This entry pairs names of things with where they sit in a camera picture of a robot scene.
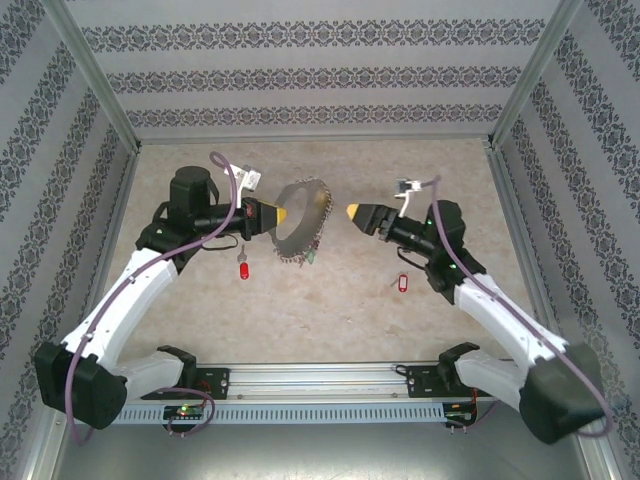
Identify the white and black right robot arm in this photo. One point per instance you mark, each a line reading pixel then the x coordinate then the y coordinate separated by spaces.
pixel 505 310

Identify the key with solid red tag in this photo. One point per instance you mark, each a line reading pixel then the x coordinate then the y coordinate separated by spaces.
pixel 244 271

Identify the grey metal base panel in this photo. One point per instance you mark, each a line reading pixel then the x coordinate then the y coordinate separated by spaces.
pixel 320 455

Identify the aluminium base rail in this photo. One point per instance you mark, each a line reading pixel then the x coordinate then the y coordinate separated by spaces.
pixel 320 380

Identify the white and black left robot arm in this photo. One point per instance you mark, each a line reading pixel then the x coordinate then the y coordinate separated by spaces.
pixel 135 285

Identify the aluminium frame leg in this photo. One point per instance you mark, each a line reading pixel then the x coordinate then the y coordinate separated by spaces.
pixel 597 462
pixel 42 450

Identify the large metal keyring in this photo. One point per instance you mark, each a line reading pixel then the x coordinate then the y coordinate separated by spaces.
pixel 312 220

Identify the small circuit board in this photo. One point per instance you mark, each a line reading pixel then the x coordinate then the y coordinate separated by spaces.
pixel 457 416
pixel 185 411

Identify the key with green tag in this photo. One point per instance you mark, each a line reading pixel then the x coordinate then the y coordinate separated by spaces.
pixel 311 257

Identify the aluminium frame crossbar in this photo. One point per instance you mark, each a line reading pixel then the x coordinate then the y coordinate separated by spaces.
pixel 315 138

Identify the key with red white tag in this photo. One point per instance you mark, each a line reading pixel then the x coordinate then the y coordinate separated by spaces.
pixel 401 285

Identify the aluminium side rail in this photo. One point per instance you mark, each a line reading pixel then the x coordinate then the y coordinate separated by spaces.
pixel 116 200
pixel 511 200

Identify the aluminium frame post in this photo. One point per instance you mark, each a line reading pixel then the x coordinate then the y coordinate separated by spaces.
pixel 531 75
pixel 96 75

